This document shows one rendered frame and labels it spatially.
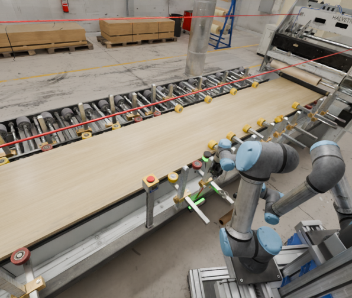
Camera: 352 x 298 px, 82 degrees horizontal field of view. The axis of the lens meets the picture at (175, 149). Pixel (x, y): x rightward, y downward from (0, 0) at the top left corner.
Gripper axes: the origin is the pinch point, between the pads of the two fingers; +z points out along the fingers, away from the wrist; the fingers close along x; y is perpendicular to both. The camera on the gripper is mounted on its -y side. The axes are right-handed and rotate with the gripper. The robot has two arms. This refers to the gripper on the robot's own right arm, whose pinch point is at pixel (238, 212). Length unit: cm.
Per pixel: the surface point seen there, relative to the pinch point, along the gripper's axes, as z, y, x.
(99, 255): 13, -34, -92
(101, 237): 21, -48, -86
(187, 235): 83, -31, -9
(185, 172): -32, -31, -30
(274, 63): -24, -141, 251
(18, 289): -9, -31, -128
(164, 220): 13, -30, -44
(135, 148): -7, -91, -34
